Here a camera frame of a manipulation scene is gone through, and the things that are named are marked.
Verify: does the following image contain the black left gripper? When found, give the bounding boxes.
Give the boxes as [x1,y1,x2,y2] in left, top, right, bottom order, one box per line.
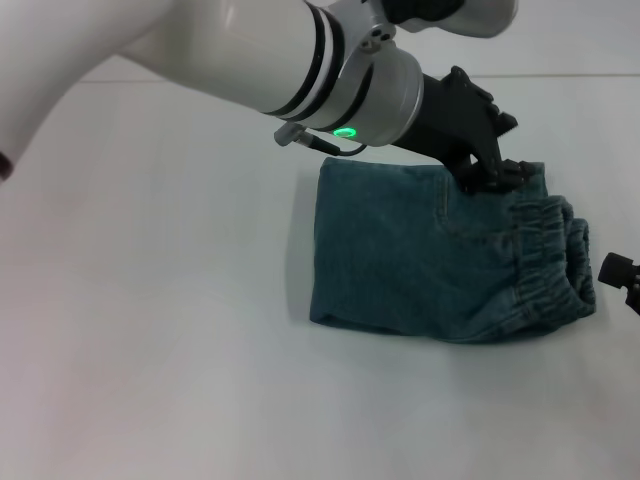
[392,64,539,195]

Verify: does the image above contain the blue denim cartoon-print shorts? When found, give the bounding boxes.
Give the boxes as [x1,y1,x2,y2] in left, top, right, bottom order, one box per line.
[309,156,599,346]

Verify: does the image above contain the black wrist cable with plug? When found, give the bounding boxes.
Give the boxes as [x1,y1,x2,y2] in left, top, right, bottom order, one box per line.
[274,122,367,158]

